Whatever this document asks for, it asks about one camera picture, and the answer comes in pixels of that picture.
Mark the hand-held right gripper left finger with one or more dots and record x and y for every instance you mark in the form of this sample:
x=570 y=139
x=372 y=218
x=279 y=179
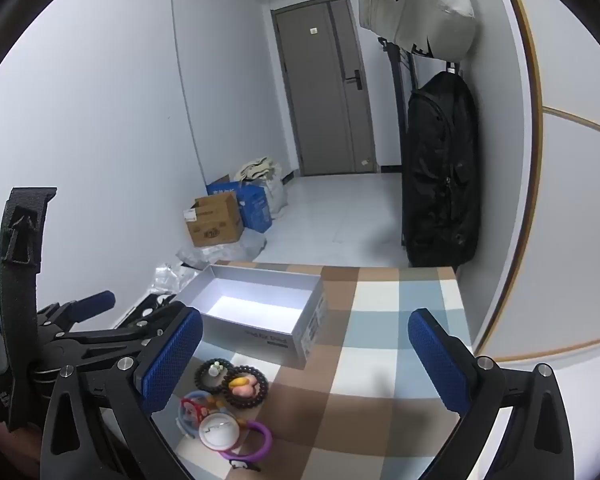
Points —
x=172 y=360

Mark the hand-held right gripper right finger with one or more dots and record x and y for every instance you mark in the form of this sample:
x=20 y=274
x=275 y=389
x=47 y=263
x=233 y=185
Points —
x=437 y=365

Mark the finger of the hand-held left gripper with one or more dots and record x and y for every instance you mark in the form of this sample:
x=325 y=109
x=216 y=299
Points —
x=150 y=312
x=97 y=302

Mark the grey cardboard box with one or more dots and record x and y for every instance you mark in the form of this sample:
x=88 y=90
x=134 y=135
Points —
x=250 y=337

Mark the clear plastic bag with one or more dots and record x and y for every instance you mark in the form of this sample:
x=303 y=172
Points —
x=172 y=277

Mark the small white flower charm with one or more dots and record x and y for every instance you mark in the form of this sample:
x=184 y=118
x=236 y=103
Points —
x=214 y=371

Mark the checked tablecloth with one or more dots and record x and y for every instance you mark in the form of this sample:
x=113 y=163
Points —
x=370 y=360

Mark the white round pin badge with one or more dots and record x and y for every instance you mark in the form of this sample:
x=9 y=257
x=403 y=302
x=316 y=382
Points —
x=219 y=435

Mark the white plastic bag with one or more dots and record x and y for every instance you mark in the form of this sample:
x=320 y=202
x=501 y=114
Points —
x=230 y=250

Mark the brown cardboard box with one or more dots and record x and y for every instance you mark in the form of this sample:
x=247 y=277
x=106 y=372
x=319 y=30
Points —
x=215 y=220

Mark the blue cardboard box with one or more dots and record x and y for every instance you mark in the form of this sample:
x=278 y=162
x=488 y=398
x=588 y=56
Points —
x=255 y=207

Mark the white sack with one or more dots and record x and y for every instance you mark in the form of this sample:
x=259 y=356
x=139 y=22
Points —
x=280 y=195

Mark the beige cloth bag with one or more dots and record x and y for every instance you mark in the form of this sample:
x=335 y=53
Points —
x=257 y=167

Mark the black backpack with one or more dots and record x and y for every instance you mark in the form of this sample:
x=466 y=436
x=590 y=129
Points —
x=442 y=175

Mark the black coat rack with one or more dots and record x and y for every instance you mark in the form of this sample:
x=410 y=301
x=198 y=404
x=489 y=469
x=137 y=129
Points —
x=397 y=110

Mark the grey door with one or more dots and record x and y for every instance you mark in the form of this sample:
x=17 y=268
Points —
x=325 y=90

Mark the white hanging jacket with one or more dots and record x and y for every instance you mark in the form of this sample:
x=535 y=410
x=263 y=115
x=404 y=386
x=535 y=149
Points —
x=415 y=5

